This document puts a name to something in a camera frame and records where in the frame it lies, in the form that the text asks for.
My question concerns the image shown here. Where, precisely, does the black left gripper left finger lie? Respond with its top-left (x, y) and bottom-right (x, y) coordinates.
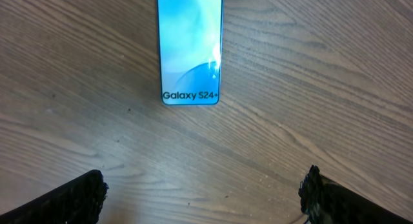
top-left (1, 169), bottom-right (108, 224)

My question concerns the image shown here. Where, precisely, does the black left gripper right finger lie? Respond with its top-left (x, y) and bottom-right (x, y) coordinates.
top-left (298, 165), bottom-right (412, 224)

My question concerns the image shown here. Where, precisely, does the blue Galaxy smartphone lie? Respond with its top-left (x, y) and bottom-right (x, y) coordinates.
top-left (157, 0), bottom-right (224, 106)

